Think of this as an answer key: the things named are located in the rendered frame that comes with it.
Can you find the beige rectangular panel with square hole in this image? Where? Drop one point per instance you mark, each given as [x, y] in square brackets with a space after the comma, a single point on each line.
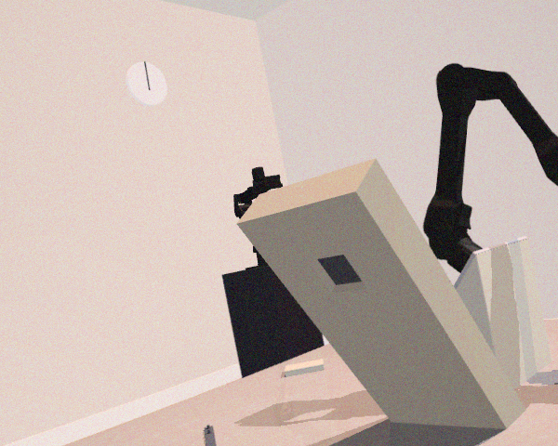
[347, 249]

